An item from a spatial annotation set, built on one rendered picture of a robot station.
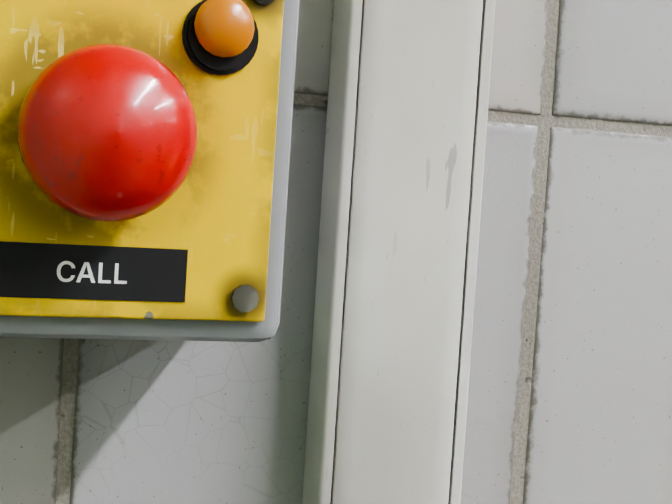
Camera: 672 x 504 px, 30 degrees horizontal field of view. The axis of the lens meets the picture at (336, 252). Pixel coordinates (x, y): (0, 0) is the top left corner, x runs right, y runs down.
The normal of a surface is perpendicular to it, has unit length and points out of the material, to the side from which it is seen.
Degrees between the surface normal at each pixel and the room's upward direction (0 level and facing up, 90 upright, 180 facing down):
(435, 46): 90
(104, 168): 97
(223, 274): 90
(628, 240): 90
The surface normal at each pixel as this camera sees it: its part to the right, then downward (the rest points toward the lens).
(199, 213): 0.33, 0.07
